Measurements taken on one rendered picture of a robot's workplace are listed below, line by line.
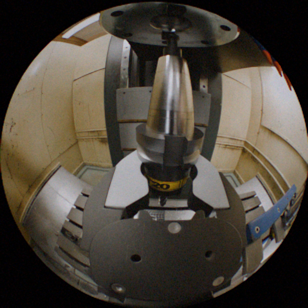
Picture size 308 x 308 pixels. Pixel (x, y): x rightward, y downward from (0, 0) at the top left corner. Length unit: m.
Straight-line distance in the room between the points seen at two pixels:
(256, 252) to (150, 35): 0.34
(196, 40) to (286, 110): 1.00
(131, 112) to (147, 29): 0.46
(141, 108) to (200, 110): 0.29
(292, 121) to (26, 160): 2.05
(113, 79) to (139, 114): 0.27
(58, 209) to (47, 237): 0.32
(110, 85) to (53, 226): 1.04
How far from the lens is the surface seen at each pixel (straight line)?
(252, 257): 0.20
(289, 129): 1.06
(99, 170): 1.36
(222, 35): 0.16
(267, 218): 0.23
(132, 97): 0.54
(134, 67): 0.62
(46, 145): 1.12
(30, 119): 1.05
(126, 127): 0.57
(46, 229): 0.98
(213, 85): 0.65
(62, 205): 0.97
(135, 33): 0.17
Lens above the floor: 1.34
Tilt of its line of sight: 30 degrees down
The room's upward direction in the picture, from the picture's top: 1 degrees clockwise
